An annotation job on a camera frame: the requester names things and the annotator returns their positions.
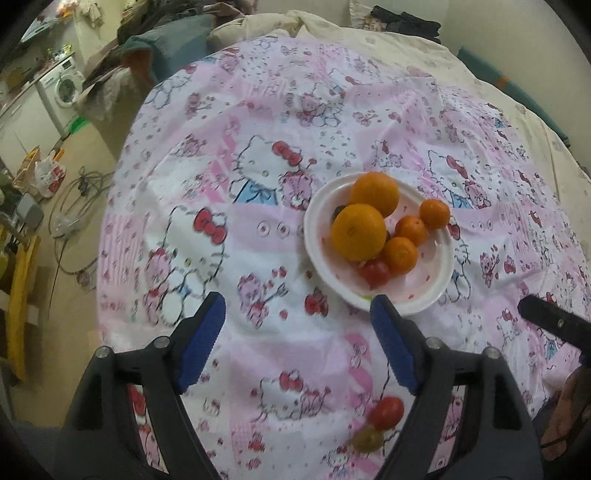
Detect grey box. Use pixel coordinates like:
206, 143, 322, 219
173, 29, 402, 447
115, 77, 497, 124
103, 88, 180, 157
16, 193, 44, 229

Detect pink cartoon printed blanket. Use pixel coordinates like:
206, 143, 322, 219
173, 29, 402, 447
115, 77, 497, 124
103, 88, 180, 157
95, 28, 591, 480

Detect white washing machine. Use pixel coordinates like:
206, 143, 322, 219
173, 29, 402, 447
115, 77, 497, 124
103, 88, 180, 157
36, 56, 85, 112

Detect person's foot in sandal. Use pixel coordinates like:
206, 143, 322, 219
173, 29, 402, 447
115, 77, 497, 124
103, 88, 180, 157
539, 364, 591, 462

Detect green cherry tomato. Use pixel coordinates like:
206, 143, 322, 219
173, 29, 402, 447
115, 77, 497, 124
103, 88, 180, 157
352, 428, 385, 453

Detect white red plastic bag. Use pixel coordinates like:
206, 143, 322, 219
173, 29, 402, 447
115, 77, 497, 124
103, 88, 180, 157
33, 150, 68, 198

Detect red cherry tomato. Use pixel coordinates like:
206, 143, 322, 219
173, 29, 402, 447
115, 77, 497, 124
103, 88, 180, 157
368, 396, 405, 431
360, 258, 392, 288

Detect small orange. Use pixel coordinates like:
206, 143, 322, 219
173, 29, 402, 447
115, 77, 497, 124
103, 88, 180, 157
380, 237, 419, 276
394, 215, 428, 247
419, 198, 451, 230

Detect black clothes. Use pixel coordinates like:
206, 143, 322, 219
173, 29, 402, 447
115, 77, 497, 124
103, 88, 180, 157
372, 4, 443, 44

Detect teal mat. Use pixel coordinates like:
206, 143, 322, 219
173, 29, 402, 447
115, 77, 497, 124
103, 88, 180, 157
457, 45, 573, 144

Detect yellow chair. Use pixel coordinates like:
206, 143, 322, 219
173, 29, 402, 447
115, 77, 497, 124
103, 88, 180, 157
4, 233, 42, 381

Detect white pink plate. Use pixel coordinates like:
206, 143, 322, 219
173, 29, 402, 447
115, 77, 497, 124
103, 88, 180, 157
303, 175, 455, 317

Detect blue pillow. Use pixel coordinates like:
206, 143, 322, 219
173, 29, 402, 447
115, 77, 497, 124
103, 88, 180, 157
121, 16, 218, 84

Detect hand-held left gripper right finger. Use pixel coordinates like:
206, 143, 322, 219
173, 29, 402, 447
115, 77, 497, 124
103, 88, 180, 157
369, 294, 544, 480

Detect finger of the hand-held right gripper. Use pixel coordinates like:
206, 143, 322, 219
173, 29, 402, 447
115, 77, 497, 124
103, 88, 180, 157
517, 294, 591, 356

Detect pile of dark clothes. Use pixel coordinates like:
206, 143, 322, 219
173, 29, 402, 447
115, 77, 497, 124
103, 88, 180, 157
74, 0, 218, 121

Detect coiled hose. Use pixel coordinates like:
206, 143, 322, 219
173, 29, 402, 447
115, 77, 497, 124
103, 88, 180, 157
48, 170, 115, 277

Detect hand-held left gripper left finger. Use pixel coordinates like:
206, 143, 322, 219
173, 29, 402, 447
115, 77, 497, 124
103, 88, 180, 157
60, 291, 227, 480

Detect large orange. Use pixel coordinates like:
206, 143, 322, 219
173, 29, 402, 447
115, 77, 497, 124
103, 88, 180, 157
331, 204, 387, 262
350, 172, 400, 217

